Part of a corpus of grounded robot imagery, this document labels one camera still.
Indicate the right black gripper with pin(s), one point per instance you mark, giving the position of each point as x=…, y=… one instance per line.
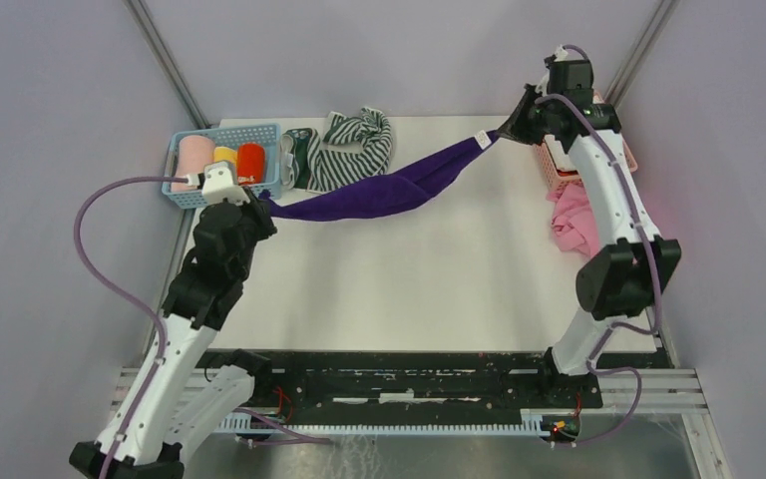
x=514, y=127

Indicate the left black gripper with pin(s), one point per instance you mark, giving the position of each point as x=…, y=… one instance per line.
x=260, y=210

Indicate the purple towel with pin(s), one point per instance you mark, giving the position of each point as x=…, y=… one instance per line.
x=391, y=194

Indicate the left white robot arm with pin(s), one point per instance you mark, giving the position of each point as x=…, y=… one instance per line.
x=150, y=436

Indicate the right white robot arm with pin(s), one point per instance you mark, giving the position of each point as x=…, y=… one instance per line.
x=621, y=286

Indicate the pink plastic basket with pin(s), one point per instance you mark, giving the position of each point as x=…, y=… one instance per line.
x=556, y=179

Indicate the red rolled towel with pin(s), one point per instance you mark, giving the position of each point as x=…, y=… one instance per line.
x=250, y=164

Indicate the yellow rolled towel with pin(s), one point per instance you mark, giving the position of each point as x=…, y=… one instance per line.
x=225, y=154

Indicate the pink rolled towel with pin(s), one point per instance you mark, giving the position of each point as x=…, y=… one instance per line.
x=195, y=152

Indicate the green white striped towel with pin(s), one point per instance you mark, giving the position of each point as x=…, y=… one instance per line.
x=351, y=149

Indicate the pink crumpled towel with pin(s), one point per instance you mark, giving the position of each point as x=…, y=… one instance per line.
x=572, y=223

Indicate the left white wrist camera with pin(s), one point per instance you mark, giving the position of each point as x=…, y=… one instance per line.
x=218, y=184

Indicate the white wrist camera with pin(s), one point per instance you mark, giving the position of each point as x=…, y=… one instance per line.
x=570, y=78
x=218, y=184

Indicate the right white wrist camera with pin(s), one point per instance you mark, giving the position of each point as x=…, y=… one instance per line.
x=570, y=78

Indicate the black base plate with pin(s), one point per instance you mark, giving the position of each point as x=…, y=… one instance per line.
x=382, y=389

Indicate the aluminium frame rails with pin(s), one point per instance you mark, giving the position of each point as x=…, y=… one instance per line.
x=667, y=391

